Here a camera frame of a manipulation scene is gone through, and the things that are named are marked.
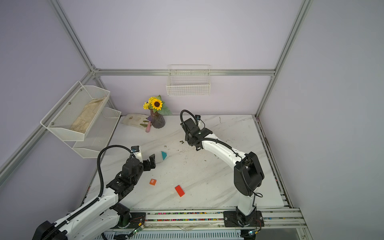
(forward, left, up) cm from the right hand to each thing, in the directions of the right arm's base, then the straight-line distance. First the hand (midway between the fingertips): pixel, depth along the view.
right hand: (191, 133), depth 88 cm
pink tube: (+18, +34, -14) cm, 41 cm away
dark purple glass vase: (+23, +28, -12) cm, 38 cm away
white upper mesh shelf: (0, +63, +15) cm, 65 cm away
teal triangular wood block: (-5, +19, -17) cm, 26 cm away
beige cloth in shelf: (-5, +56, +14) cm, 58 cm away
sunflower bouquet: (+19, +23, +7) cm, 30 cm away
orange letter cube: (-23, +22, -16) cm, 36 cm away
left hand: (-13, +26, -4) cm, 29 cm away
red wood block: (-28, +6, -17) cm, 33 cm away
